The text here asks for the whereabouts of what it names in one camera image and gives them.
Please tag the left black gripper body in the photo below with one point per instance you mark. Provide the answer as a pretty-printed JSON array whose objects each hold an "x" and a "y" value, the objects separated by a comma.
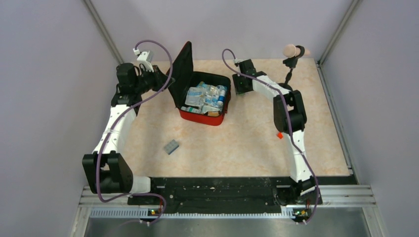
[{"x": 145, "y": 83}]

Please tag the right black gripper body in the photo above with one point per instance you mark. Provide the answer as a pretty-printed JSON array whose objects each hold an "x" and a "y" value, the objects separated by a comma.
[{"x": 239, "y": 85}]

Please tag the white blue spray bottle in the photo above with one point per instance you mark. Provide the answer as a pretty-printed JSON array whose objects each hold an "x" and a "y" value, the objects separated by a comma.
[{"x": 222, "y": 93}]

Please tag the blue cotton swab bag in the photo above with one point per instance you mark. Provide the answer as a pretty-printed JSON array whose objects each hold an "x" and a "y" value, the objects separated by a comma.
[{"x": 211, "y": 93}]

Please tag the white blue dressing pouch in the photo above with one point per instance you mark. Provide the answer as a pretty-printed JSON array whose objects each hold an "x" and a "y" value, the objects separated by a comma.
[{"x": 195, "y": 97}]

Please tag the clear white cap bottle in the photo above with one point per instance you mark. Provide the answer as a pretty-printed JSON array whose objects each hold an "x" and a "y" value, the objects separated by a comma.
[{"x": 191, "y": 110}]

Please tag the amber medicine bottle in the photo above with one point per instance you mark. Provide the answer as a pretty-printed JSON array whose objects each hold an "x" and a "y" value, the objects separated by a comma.
[{"x": 213, "y": 113}]

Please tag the red black medicine kit bag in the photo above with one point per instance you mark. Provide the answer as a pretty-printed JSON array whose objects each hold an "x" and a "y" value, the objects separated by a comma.
[{"x": 185, "y": 77}]

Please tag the teal gauze packet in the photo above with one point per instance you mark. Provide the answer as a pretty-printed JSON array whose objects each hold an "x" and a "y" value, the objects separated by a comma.
[{"x": 207, "y": 108}]

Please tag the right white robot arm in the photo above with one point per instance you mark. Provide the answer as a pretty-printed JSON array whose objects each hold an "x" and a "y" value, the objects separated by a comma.
[{"x": 288, "y": 112}]

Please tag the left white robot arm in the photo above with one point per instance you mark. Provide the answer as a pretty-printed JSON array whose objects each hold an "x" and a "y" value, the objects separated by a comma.
[{"x": 105, "y": 168}]

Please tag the black microphone stand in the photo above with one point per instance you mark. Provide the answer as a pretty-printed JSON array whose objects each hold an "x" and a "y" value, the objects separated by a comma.
[{"x": 292, "y": 53}]

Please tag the grey blue pill blister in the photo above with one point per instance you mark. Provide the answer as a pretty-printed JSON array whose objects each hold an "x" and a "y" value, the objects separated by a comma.
[{"x": 171, "y": 146}]

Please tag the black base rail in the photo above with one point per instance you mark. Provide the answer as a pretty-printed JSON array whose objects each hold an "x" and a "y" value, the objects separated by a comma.
[{"x": 229, "y": 195}]

